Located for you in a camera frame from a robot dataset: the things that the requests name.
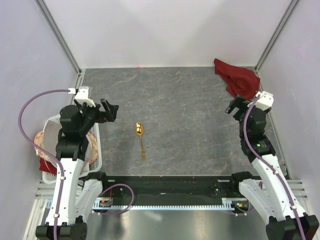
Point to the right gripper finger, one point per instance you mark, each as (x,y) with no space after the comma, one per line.
(232,105)
(241,99)

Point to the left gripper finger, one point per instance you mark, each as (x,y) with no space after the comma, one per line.
(107,107)
(111,112)

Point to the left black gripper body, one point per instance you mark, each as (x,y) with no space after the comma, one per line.
(92,114)

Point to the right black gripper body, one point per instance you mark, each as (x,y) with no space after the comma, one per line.
(240,113)

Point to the red cloth napkin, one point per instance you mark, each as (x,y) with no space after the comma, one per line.
(240,81)

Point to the gold spoon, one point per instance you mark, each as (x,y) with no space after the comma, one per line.
(139,129)

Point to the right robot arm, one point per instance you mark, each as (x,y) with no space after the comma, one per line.
(285,218)

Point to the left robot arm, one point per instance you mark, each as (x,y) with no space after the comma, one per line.
(67,218)

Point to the patterned plate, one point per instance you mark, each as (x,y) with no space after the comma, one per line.
(40,145)

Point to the red cloth in basket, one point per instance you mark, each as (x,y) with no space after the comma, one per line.
(48,167)

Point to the white plastic basket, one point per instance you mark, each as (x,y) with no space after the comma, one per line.
(97,164)

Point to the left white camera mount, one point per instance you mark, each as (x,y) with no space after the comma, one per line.
(82,96)

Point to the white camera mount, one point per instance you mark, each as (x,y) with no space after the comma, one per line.
(82,96)
(264,101)

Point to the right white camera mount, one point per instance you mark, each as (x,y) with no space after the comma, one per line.
(264,101)

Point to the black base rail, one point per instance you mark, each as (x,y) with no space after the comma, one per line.
(144,187)

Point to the left aluminium frame post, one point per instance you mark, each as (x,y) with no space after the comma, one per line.
(58,34)

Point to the aluminium frame post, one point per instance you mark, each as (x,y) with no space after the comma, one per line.
(276,33)
(58,34)

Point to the white slotted cable duct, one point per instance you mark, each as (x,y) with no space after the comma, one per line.
(225,204)

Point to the right aluminium frame post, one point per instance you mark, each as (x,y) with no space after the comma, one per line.
(276,33)

